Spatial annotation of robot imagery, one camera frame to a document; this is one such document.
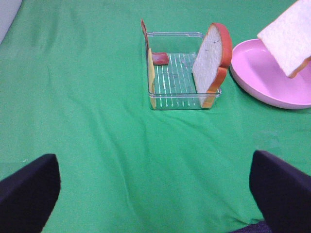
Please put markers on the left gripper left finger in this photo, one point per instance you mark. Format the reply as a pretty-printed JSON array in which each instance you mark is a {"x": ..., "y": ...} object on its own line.
[{"x": 28, "y": 196}]

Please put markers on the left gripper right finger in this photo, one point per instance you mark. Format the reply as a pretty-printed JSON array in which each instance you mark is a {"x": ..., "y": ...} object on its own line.
[{"x": 281, "y": 192}]

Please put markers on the toast bread slice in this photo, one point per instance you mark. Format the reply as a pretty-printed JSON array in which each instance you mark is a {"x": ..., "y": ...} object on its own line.
[
  {"x": 288, "y": 38},
  {"x": 212, "y": 62}
]

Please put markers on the yellow cheese slice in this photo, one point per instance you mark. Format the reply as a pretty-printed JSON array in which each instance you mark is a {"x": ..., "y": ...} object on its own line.
[{"x": 151, "y": 79}]

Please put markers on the bacon strip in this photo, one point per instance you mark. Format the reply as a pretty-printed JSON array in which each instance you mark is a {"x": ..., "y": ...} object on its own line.
[{"x": 158, "y": 58}]

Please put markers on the green tablecloth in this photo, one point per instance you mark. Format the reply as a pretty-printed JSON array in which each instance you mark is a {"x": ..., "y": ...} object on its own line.
[{"x": 73, "y": 83}]

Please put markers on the pink round plate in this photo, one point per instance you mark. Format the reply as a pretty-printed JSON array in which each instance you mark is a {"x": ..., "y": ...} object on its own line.
[{"x": 256, "y": 71}]

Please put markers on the left clear plastic container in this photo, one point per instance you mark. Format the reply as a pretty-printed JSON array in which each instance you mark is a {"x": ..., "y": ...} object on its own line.
[{"x": 174, "y": 83}]

